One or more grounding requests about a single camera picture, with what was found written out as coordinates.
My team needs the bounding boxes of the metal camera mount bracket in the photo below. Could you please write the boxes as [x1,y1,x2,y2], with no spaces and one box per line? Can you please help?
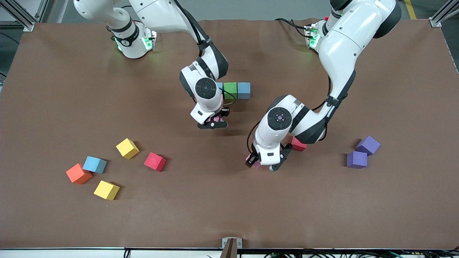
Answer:
[222,237,243,258]

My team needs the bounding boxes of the purple foam cube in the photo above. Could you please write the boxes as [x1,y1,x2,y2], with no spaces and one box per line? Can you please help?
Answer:
[356,135,381,156]
[346,151,368,169]

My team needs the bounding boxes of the orange foam cube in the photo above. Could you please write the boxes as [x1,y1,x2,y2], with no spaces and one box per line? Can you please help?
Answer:
[66,163,93,185]

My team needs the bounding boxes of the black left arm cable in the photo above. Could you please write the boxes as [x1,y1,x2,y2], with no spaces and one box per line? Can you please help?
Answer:
[247,75,332,154]

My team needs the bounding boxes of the green foam cube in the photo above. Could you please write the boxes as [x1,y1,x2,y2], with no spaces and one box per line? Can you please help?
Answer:
[223,82,238,100]

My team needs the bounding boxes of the brown table mat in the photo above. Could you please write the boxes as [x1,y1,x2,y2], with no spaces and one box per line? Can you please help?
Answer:
[0,18,459,250]

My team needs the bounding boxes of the yellow foam cube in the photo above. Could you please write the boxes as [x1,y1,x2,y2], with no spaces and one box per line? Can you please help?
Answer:
[94,180,120,201]
[115,138,140,160]

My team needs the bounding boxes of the red foam cube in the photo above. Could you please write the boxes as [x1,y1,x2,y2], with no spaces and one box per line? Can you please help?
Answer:
[291,136,308,152]
[144,152,167,172]

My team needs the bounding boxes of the tangled black cables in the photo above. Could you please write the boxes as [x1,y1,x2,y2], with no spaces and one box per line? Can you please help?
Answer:
[206,250,459,258]

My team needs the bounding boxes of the black left base cable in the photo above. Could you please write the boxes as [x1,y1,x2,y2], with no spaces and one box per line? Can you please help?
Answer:
[274,18,309,38]

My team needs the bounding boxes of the aluminium frame post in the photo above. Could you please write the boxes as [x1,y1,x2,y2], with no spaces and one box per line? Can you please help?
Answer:
[430,0,459,28]
[0,0,49,32]

